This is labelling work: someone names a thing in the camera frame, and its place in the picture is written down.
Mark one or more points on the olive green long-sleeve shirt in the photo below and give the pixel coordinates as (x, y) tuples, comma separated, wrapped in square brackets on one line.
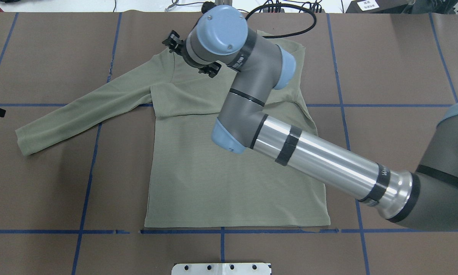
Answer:
[(193, 182)]

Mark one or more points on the black labelled box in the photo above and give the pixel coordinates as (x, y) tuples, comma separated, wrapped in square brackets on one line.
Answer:
[(378, 6)]

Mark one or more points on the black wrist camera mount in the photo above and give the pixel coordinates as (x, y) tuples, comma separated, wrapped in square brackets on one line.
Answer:
[(184, 49)]

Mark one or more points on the white pedestal column base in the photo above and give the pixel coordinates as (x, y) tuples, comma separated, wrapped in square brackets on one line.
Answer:
[(251, 268)]

